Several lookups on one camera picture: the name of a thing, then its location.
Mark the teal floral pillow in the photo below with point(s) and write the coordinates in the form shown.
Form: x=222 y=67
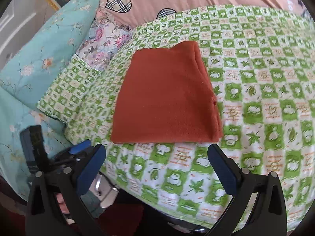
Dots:
x=26 y=78

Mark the green white patterned quilt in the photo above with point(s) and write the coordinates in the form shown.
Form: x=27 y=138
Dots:
x=261 y=65

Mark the pink floral pillow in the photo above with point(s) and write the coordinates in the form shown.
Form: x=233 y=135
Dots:
x=102 y=42

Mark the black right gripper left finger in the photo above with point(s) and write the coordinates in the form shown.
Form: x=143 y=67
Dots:
x=54 y=205

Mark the orange knit sweater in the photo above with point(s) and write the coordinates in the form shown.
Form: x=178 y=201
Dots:
x=167 y=97

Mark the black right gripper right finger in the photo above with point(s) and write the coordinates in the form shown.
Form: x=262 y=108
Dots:
x=268 y=215

